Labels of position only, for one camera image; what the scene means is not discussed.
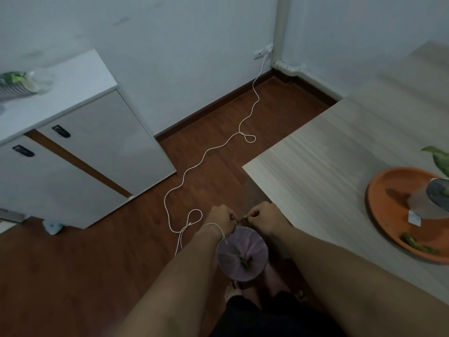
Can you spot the person's right hand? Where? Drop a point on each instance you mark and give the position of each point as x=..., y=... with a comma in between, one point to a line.
x=270, y=219

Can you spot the person's left hand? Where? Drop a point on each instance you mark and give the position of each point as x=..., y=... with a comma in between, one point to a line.
x=218, y=220

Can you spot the person's left fingers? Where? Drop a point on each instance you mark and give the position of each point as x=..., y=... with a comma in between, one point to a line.
x=230, y=221

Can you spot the person's right fingers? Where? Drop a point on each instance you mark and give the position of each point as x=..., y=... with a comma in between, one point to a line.
x=253, y=215

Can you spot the person's right forearm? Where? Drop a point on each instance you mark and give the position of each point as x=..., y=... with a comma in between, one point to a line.
x=350, y=277

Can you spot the person's left forearm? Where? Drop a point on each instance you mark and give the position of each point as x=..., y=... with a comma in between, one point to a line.
x=182, y=284

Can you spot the purple lined waste bin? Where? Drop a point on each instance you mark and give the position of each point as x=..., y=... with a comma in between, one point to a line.
x=242, y=254

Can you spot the person's left foot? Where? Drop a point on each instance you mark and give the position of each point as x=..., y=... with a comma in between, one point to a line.
x=234, y=293

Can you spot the black shorts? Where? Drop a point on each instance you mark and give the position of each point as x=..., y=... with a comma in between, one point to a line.
x=266, y=319

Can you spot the orange round plate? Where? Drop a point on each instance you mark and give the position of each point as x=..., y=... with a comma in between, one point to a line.
x=389, y=203

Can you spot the green bean on plate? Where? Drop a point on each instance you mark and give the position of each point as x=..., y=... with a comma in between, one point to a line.
x=410, y=240
x=429, y=250

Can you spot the small white tag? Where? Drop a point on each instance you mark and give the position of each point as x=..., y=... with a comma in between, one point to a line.
x=415, y=219

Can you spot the white low cabinet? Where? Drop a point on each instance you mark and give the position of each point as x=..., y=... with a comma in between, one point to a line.
x=87, y=136

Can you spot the small blue white object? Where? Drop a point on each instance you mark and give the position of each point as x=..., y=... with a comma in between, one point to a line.
x=53, y=228

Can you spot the green leafy vegetable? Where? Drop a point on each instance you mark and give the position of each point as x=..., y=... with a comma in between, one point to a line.
x=440, y=157

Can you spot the grey flat object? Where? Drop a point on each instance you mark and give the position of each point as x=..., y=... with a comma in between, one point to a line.
x=12, y=215

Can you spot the clear plastic cup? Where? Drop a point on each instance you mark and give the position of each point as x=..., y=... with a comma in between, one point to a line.
x=44, y=78

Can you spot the white wall socket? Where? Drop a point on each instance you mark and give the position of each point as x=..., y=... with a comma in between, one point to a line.
x=261, y=52

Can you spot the white wall pipe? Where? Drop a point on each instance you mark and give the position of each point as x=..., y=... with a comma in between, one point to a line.
x=282, y=28

